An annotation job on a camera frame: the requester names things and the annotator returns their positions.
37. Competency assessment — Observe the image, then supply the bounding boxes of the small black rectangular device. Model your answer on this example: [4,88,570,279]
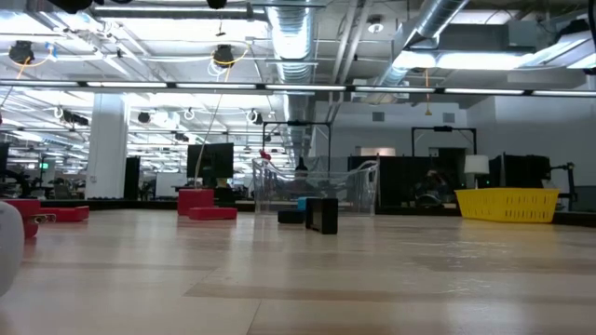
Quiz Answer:
[305,197,340,235]

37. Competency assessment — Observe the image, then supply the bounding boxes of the white wall charger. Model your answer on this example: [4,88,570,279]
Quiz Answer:
[0,200,25,299]

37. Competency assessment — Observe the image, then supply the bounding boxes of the clear plastic bin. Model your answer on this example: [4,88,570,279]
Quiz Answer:
[251,156,381,216]

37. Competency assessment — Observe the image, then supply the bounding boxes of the black computer monitor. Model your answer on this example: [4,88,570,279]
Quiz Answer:
[186,142,236,189]

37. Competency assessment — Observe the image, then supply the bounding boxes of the dark room partition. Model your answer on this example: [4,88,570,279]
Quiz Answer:
[347,154,467,208]

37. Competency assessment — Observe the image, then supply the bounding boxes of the white cabinet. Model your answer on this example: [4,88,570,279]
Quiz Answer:
[155,172,189,199]

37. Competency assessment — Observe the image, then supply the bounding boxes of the long ceiling light strip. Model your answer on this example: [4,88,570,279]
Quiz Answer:
[0,79,596,98]

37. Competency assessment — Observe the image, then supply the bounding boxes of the white building pillar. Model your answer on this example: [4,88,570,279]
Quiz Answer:
[85,92,130,200]

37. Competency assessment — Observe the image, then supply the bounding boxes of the bright ceiling light panel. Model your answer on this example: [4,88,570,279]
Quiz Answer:
[400,48,536,71]

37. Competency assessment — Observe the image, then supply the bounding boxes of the yellow plastic basket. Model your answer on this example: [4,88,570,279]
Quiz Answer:
[454,187,561,224]

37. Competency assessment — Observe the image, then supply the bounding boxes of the wide black monitor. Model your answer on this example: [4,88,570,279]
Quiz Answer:
[491,154,552,190]

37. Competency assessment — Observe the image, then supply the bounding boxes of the black ceiling cable reel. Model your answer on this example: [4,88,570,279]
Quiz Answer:
[7,40,35,65]
[212,43,236,70]

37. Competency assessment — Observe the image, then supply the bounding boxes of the black background gantry frame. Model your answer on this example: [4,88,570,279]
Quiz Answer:
[411,126,479,157]

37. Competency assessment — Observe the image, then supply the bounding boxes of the slanted silver ventilation duct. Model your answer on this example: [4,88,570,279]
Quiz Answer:
[360,0,470,104]

